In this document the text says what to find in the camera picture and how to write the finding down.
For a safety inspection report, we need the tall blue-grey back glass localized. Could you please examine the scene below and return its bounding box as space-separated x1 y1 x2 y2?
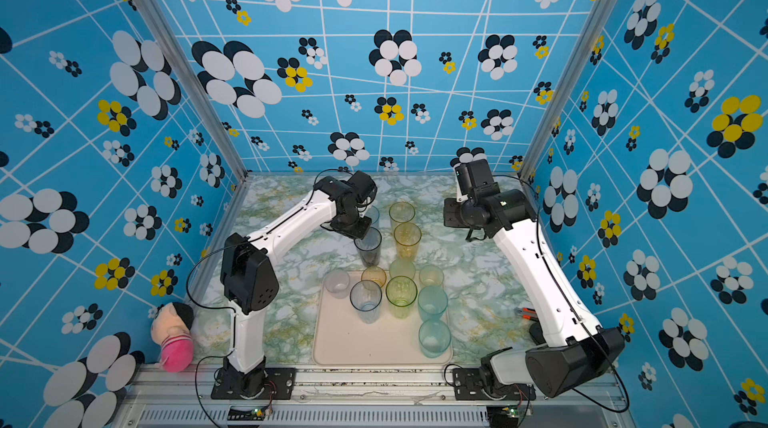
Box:
365 205 380 229

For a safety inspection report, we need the tall amber back glass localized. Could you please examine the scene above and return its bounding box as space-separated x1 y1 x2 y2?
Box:
388 201 415 230

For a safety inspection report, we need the tall amber glass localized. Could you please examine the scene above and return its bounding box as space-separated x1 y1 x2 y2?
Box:
388 201 415 230
393 222 422 261

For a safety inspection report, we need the tall dark grey glass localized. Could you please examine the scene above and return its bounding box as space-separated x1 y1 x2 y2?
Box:
354 227 382 267

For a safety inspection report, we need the tall amber front glass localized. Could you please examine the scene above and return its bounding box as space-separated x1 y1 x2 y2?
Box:
393 222 422 261

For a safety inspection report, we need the short amber glass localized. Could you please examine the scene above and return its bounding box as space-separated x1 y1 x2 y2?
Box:
361 266 388 289

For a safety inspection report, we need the short pale green glass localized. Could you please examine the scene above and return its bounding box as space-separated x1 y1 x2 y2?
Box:
418 265 444 288

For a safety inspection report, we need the short light green glass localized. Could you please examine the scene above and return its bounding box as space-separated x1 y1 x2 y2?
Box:
389 258 416 279

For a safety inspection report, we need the short clear glass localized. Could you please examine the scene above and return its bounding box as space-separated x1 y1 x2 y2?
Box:
324 269 351 299

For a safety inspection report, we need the tall light blue glass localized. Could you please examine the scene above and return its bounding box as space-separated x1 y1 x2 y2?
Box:
349 280 382 324

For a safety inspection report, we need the tall teal front glass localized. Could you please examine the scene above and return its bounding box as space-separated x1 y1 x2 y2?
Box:
417 285 449 322

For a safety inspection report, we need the tall green glass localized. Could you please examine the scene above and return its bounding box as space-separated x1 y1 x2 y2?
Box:
385 276 418 319

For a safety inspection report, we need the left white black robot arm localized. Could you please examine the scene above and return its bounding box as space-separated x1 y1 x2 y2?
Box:
219 171 377 399

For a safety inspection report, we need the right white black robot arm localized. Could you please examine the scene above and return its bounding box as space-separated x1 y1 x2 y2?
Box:
443 155 625 398

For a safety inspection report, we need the beige rectangular tray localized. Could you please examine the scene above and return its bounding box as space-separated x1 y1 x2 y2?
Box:
313 271 453 366

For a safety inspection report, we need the red black utility knife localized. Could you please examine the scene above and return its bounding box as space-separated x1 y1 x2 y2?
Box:
518 308 538 321

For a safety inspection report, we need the pink plush doll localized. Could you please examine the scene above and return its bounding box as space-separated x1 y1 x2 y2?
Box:
150 302 194 373

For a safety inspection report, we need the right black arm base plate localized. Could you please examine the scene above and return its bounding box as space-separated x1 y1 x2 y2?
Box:
446 366 537 403

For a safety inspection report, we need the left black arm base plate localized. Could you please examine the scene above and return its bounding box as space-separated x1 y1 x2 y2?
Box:
210 367 297 400

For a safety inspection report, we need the aluminium front rail frame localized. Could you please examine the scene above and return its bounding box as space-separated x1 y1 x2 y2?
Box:
113 364 636 427

